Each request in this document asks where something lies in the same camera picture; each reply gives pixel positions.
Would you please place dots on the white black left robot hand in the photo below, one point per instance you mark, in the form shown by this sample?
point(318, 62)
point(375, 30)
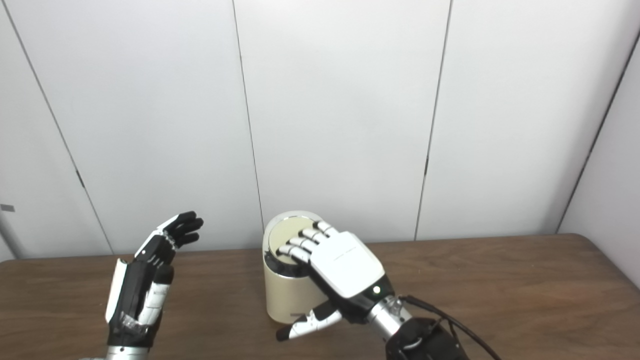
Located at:
point(130, 295)

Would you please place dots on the small gray wall tag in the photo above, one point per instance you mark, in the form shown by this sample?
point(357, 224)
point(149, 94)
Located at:
point(7, 208)

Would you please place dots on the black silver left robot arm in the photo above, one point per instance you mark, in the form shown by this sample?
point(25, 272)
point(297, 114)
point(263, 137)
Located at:
point(125, 354)

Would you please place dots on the cream-colored lidded bin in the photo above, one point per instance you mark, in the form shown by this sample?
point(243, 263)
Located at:
point(287, 292)

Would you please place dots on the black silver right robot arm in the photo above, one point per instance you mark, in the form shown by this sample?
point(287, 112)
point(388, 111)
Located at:
point(420, 340)

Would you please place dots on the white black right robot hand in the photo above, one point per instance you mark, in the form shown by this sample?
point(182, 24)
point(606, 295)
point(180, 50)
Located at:
point(345, 265)

